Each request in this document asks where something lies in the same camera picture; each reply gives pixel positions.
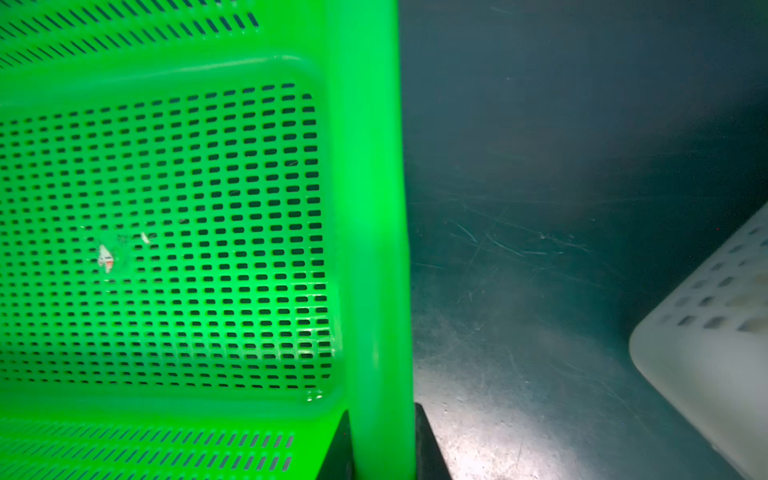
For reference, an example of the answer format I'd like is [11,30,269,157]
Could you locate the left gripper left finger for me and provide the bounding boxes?
[316,411,354,480]

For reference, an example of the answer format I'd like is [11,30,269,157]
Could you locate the white plastic basket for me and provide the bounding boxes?
[629,207,767,479]

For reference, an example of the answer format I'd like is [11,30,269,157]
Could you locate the green plastic basket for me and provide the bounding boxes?
[1,0,417,479]

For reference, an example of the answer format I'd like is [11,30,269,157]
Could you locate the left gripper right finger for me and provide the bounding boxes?
[415,403,452,480]

